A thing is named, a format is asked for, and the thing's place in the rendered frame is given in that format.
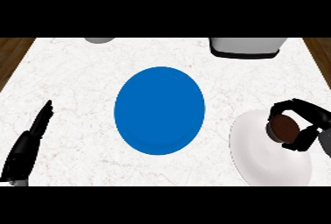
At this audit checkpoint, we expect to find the white plate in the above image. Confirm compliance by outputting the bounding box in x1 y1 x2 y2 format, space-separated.
227 109 313 186

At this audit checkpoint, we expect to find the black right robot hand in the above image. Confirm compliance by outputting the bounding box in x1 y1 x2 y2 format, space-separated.
264 98 331 152

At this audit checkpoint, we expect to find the brown chocolate cupcake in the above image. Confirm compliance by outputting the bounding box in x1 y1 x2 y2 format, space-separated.
266 114 301 143

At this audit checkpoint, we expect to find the blue plate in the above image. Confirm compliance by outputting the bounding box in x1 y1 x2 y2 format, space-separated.
112 66 206 156

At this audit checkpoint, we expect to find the grey round object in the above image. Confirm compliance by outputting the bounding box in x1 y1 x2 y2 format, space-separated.
84 38 116 45

